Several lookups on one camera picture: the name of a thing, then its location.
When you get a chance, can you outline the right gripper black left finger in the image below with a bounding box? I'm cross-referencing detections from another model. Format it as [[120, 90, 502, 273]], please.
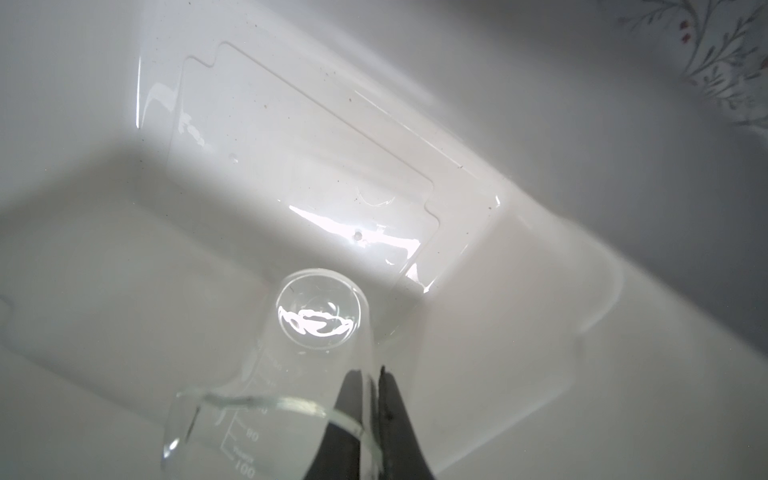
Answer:
[[304, 370, 363, 480]]

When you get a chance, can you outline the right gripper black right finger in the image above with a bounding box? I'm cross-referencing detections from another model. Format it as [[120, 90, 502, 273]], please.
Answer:
[[377, 366, 435, 480]]

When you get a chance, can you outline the clear glass beaker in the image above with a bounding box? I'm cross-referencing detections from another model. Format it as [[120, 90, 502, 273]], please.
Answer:
[[161, 268, 382, 479]]

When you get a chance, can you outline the white plastic storage bin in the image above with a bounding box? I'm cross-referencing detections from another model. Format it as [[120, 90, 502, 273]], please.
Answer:
[[1, 1, 767, 479]]

